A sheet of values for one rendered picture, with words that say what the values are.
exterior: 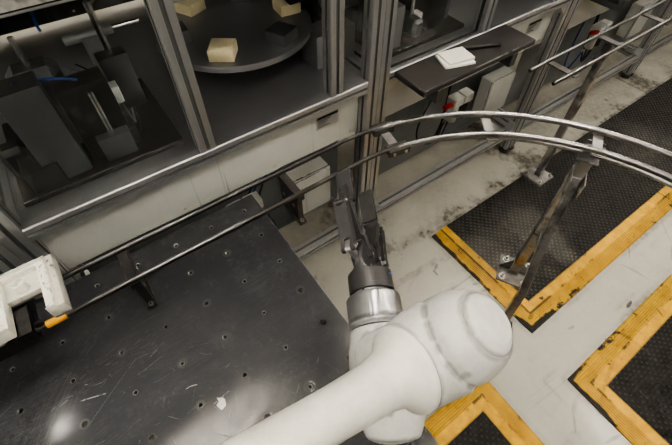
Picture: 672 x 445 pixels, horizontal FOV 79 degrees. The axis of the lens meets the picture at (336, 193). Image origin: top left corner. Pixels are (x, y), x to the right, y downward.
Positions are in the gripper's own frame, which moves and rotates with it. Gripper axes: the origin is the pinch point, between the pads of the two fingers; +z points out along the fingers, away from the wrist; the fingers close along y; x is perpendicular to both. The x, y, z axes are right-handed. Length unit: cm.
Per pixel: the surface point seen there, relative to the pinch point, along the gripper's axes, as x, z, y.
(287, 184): -27.2, 22.7, 14.8
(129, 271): -57, -1, -8
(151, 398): -58, -27, 3
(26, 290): -68, -6, -23
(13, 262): -78, 3, -24
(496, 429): -12, -38, 112
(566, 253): 33, 28, 150
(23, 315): -71, -10, -21
